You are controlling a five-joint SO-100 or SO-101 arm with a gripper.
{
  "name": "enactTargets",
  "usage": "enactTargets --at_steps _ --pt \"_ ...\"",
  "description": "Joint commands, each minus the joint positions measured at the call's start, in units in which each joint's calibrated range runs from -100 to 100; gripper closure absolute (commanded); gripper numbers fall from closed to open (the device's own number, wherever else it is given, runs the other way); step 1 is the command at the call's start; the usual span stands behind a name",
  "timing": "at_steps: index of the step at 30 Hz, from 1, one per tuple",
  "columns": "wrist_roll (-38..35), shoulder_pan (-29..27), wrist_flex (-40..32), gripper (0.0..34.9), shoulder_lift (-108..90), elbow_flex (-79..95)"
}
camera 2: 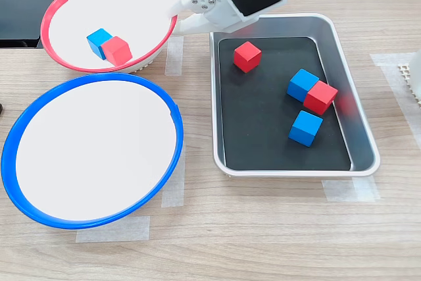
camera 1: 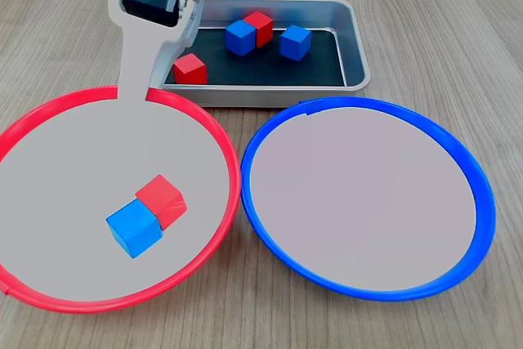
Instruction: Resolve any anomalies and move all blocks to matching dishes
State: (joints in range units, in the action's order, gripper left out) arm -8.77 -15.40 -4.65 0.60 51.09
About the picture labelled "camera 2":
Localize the translucent tape strip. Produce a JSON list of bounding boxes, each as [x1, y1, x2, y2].
[[164, 36, 184, 77], [161, 142, 186, 209], [76, 216, 151, 243], [322, 176, 382, 202]]

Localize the white plate, blue rim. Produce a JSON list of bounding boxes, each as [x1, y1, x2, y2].
[[1, 72, 184, 230]]

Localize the red cube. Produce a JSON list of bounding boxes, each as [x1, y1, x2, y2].
[[100, 36, 134, 66], [233, 41, 262, 73], [303, 80, 339, 116]]

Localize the black mat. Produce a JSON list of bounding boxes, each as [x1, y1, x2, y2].
[[218, 36, 352, 172]]

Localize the blue cube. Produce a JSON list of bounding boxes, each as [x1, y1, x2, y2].
[[86, 28, 114, 61], [285, 68, 320, 103], [288, 110, 324, 147]]

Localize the pale perforated plate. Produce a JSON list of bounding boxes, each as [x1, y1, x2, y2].
[[397, 63, 421, 108]]

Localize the steel tray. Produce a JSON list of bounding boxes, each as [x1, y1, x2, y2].
[[209, 13, 382, 178]]

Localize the black flat device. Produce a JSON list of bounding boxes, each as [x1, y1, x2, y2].
[[0, 0, 78, 49]]

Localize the white plate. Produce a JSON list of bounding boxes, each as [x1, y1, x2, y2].
[[39, 0, 178, 74], [1, 72, 184, 230]]

